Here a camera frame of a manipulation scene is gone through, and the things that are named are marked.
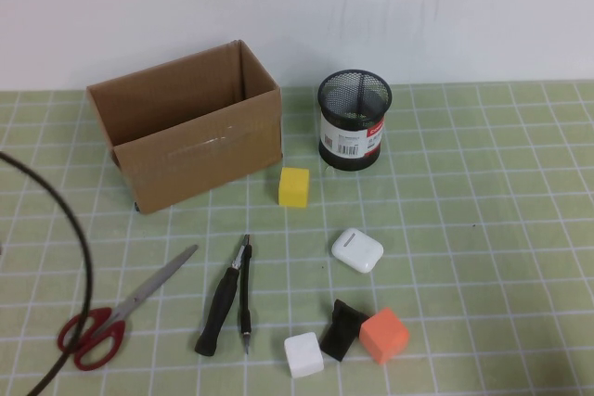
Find black-handled screwdriver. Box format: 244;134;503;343
194;233;252;358

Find black mesh pen holder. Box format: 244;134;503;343
316;69;393;172

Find thick black camera cable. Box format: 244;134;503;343
0;150;94;396

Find black foam block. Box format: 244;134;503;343
318;298;370;363

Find white earbuds case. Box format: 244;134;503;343
330;227;385;275

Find orange foam block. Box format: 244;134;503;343
358;306;410;365

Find red-handled scissors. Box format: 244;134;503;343
57;243;200;372

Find brown cardboard box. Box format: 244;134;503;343
85;38;284;215

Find green checked table cloth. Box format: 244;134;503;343
0;82;594;396

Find yellow foam block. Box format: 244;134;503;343
277;166;311;209

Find white foam block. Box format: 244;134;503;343
283;331;325;379

